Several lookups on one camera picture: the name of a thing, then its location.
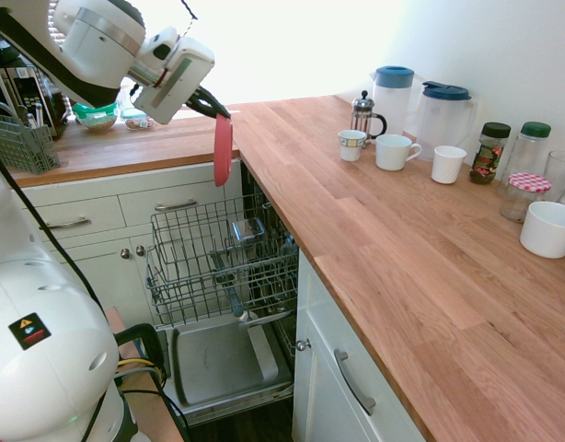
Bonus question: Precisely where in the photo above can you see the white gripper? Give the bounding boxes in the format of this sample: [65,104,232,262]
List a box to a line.
[130,36,232,125]

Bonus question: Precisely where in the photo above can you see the red plate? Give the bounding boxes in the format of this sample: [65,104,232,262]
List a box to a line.
[213,113,235,188]

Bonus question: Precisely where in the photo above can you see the dishwasher body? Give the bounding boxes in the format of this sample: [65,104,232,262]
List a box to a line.
[238,156,305,332]

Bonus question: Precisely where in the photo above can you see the stainless dishwasher door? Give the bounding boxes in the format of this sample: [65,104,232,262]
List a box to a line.
[156,312,296,427]

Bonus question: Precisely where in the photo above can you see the white cabinet beside dishwasher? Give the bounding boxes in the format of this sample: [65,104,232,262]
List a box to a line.
[291,248,435,442]

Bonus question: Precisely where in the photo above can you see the small clear food container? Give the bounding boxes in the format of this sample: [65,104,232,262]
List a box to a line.
[121,106,156,132]

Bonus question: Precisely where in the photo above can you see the bowl with green lid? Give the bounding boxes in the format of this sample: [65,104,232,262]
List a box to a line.
[71,101,121,134]

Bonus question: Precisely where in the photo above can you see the shiny metal container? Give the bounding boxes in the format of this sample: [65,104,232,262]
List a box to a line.
[230,218,267,250]

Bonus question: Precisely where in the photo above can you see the small patterned white cup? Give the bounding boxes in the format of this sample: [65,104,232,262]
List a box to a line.
[338,129,368,162]

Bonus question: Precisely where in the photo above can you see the glass french press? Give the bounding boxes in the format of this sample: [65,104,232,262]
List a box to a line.
[350,89,388,149]

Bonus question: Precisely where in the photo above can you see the pitcher with light blue lid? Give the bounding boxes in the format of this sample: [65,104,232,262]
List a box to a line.
[369,64,424,139]

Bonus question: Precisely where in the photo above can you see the stainless microwave oven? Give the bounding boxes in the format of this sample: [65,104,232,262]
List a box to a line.
[0,64,70,142]

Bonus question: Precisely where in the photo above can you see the grey plastic cutlery basket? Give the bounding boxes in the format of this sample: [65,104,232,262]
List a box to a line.
[0,113,63,176]

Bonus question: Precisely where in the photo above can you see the white cabinet with two knobs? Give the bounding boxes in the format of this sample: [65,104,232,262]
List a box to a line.
[15,158,247,332]

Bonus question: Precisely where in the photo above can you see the pitcher with dark blue lid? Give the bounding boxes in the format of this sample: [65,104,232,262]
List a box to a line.
[415,81,478,162]

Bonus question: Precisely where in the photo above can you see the black table clamp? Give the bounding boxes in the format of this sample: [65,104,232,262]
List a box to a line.
[112,321,167,388]

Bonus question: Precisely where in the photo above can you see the plain white cup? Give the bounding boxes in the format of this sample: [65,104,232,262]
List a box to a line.
[431,145,468,184]

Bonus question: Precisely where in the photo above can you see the jar with black lid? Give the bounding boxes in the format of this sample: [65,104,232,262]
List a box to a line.
[468,122,513,186]

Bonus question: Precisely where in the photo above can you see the brown robot mounting board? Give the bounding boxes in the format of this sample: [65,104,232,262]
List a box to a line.
[102,306,190,442]

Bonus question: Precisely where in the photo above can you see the clear jar with green lid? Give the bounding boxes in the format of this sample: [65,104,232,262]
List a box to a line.
[497,121,553,199]

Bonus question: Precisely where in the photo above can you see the jar with red checked lid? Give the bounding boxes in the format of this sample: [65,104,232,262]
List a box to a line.
[499,171,553,224]

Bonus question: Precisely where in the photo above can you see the clear drinking glass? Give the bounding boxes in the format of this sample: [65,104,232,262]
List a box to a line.
[542,150,565,206]

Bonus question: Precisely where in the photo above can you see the white ceramic bowl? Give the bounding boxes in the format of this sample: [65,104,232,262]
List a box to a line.
[519,201,565,260]

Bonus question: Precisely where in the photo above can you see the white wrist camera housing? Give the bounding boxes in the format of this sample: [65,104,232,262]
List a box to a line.
[135,26,181,79]

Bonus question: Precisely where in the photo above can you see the thin black camera cable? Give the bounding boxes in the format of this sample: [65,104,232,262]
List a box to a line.
[179,0,200,39]

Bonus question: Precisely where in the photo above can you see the grey wire dishwasher rack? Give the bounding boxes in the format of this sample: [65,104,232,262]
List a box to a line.
[145,195,301,329]

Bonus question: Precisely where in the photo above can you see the metal drawer handle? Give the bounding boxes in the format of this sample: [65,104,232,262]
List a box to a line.
[333,348,377,417]
[39,217,93,231]
[154,199,199,213]

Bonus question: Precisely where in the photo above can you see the white mug with handle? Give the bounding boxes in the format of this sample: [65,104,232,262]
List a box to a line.
[375,134,423,172]

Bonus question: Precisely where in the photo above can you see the blue handled utensil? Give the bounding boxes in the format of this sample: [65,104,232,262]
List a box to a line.
[225,283,249,321]

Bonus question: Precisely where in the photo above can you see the yellow cable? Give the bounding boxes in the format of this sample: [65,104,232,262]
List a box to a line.
[116,357,155,370]

